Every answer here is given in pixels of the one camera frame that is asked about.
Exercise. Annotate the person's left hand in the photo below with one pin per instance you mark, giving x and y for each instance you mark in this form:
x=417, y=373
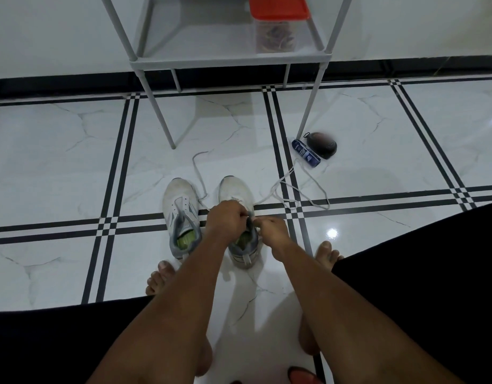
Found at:
x=226, y=221

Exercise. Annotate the person's right hand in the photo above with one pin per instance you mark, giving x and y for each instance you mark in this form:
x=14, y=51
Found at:
x=276, y=235

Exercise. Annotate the white grey sneaker shoe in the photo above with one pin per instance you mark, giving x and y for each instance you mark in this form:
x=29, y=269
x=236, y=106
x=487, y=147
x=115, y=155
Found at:
x=178, y=191
x=234, y=187

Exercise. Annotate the clear box with red lid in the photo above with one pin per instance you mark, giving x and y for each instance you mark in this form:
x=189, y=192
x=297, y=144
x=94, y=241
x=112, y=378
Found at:
x=276, y=37

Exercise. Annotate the clear container with red lid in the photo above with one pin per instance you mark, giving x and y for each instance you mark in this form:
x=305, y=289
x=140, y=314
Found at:
x=278, y=5

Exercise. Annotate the person's left forearm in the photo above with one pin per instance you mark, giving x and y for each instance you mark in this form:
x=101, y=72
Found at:
x=166, y=319

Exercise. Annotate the person's right forearm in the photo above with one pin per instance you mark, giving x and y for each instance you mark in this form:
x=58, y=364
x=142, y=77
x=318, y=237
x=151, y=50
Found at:
x=358, y=323

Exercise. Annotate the person's right foot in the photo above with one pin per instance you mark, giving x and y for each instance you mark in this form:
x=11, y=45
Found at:
x=328, y=255

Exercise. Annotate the person's foot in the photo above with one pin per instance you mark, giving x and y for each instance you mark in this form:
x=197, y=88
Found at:
x=160, y=277
x=328, y=255

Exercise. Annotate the person's left foot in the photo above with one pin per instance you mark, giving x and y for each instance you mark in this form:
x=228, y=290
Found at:
x=160, y=277

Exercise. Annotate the person's right leg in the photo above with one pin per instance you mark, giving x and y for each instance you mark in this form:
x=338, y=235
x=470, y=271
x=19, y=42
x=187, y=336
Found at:
x=308, y=339

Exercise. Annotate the grey metal shelf rack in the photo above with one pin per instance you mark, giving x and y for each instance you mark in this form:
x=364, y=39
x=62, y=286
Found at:
x=230, y=61

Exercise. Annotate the black oval polish bottle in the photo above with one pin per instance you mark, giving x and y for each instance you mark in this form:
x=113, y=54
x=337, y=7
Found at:
x=321, y=145

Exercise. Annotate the black shorts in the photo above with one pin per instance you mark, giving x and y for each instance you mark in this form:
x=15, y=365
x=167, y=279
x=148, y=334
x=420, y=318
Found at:
x=430, y=267

